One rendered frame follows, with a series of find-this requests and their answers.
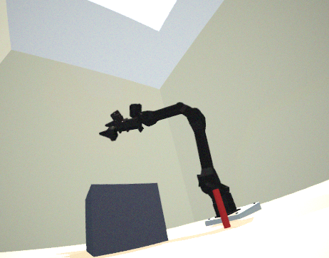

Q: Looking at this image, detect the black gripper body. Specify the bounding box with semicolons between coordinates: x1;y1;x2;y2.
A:
108;118;131;141

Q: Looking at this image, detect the red peg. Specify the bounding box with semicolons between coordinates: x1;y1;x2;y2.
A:
212;189;231;229

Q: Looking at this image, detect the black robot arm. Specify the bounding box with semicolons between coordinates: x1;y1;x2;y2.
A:
110;102;240;218

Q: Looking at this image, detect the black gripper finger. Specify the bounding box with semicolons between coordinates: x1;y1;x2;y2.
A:
105;120;115;127
99;130;110;139

